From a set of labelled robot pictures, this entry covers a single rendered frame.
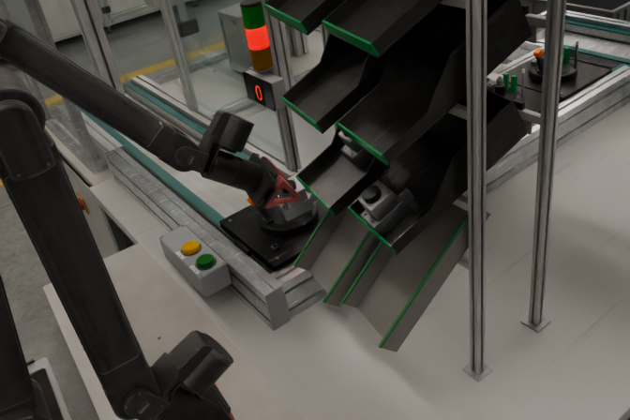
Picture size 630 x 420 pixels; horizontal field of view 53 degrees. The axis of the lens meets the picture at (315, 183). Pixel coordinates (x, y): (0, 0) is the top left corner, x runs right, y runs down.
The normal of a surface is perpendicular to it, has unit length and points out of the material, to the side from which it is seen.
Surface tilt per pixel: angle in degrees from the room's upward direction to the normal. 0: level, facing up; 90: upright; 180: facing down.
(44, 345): 0
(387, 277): 45
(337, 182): 25
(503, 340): 0
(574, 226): 0
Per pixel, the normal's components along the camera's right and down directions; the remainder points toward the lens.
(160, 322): -0.14, -0.83
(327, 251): -0.72, -0.34
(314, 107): -0.50, -0.61
